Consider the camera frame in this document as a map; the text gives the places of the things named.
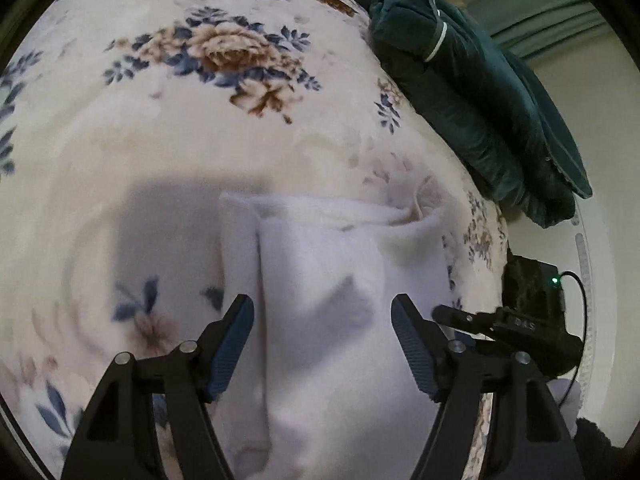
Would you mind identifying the teal pillow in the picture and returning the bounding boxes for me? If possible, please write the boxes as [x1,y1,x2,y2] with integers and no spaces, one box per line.
[427,0,593,198]

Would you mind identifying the white headboard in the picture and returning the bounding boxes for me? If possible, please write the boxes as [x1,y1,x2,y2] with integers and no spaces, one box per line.
[565,110,631,411]

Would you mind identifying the folded teal quilt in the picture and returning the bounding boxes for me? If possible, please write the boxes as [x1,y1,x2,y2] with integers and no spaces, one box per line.
[352,0,576,228]

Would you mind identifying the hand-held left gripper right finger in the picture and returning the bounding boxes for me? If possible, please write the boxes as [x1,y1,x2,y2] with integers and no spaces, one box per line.
[390,294,586,480]

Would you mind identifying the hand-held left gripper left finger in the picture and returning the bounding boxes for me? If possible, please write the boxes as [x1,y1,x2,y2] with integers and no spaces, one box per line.
[60,294,256,480]

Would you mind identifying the white sweater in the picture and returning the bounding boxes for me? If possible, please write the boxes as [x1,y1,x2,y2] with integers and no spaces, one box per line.
[218,191,453,480]

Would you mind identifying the black cable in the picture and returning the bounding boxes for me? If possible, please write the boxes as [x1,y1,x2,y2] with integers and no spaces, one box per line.
[557,271,590,408]

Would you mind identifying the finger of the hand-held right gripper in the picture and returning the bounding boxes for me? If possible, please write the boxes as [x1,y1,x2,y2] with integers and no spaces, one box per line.
[462,337,502,357]
[431,305,506,336]

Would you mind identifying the floral blanket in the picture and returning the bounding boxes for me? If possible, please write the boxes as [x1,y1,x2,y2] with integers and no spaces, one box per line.
[0,0,511,480]

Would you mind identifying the wide teal curtain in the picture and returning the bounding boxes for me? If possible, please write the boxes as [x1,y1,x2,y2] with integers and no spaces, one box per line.
[370,0,608,61]

